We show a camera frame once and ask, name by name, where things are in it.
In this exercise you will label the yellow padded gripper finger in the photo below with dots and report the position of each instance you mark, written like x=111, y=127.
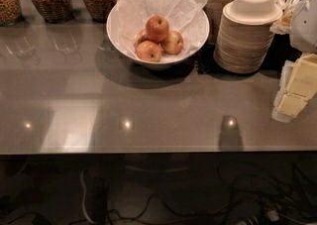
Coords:
x=286, y=106

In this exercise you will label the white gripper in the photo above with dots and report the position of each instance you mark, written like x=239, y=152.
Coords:
x=305, y=26

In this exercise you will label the white ceramic bowl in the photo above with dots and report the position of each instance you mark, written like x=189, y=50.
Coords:
x=115, y=34

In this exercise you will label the right red yellow apple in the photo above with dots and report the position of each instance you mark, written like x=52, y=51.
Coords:
x=173, y=43

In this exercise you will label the red yellow apple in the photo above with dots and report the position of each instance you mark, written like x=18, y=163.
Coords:
x=157, y=28
x=173, y=43
x=148, y=51

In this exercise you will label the front red yellow apple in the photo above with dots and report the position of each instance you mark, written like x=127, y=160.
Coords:
x=148, y=51

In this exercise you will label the top red yellow apple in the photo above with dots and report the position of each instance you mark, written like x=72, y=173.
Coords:
x=157, y=28

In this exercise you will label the hidden back red apple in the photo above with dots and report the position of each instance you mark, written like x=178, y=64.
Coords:
x=141, y=36

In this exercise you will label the black placemat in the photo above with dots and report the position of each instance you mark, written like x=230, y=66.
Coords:
x=278, y=53

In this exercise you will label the front stack of paper bowls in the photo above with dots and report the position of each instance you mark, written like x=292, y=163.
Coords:
x=244, y=36

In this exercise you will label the white tissue paper liner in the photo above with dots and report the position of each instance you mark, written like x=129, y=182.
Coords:
x=178, y=11

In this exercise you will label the left glass cereal jar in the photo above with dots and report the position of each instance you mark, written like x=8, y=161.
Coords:
x=10, y=12

